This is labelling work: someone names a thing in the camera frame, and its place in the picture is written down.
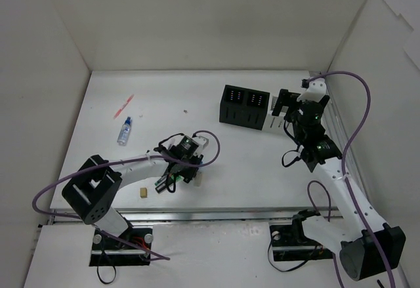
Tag green highlighter marker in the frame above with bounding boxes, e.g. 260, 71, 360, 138
155, 175, 177, 194

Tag small blue-capped spray bottle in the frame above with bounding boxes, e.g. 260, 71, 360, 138
117, 117, 132, 146

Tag red gel pen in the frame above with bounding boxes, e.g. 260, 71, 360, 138
113, 94, 134, 119

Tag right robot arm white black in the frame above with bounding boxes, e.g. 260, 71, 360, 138
272, 89, 406, 281

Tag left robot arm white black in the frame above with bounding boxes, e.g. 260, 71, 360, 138
62, 135, 209, 249

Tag white slotted organizer container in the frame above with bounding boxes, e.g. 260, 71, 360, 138
262, 96, 288, 136

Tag long beige eraser block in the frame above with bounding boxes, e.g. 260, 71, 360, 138
194, 171, 203, 187

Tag black slotted organizer container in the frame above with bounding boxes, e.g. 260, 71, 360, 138
219, 85, 270, 131

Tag small tan eraser block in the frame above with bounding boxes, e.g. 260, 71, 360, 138
139, 188, 148, 199

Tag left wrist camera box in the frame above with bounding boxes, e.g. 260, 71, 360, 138
192, 135, 209, 155

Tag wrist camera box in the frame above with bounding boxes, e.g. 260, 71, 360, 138
297, 78, 327, 102
192, 135, 209, 155

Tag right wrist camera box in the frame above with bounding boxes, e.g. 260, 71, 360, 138
297, 78, 327, 102

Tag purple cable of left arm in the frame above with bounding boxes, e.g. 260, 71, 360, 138
31, 131, 221, 262

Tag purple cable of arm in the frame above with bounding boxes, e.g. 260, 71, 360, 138
306, 70, 400, 288
31, 131, 221, 262

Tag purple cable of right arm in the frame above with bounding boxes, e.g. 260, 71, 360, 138
306, 70, 400, 288

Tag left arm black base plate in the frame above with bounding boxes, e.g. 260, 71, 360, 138
89, 227, 153, 267

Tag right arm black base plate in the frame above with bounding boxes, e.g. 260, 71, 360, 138
269, 224, 332, 262

